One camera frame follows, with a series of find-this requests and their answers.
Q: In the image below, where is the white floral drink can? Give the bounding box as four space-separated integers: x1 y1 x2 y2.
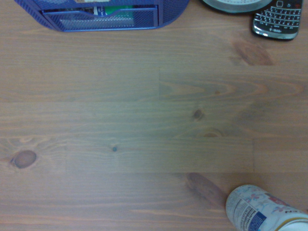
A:
225 184 308 231

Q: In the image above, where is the blue mesh desk organizer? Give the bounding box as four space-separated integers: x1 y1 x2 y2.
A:
13 0 191 33

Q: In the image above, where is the green white card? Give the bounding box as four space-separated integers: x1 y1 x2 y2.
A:
93 5 134 18

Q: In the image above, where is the white round dish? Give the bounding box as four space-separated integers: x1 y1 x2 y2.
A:
201 0 273 14

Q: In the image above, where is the black keypad mobile phone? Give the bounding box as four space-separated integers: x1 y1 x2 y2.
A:
251 0 304 41

